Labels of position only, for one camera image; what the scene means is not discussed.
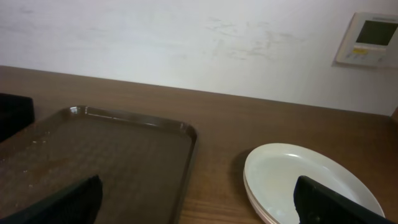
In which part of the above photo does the brown plastic serving tray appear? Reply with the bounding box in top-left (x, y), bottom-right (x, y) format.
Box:
top-left (1, 106), bottom-right (197, 223)

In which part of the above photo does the wall control panel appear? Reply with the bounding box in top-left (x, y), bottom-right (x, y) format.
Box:
top-left (335, 12), bottom-right (397, 69)

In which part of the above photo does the white plate bottom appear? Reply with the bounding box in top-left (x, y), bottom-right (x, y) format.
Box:
top-left (243, 143), bottom-right (385, 224)

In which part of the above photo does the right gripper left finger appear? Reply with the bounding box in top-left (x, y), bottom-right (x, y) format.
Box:
top-left (1, 175), bottom-right (103, 224)

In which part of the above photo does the white plate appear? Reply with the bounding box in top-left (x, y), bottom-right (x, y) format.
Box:
top-left (243, 143), bottom-right (385, 224)
top-left (243, 175), bottom-right (279, 224)

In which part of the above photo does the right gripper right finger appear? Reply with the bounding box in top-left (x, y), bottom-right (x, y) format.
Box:
top-left (294, 175), bottom-right (394, 224)

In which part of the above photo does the white plate top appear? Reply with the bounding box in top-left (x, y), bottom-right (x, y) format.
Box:
top-left (243, 175), bottom-right (279, 224)

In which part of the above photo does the black rectangular tray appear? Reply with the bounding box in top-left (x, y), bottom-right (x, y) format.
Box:
top-left (1, 93), bottom-right (35, 142)

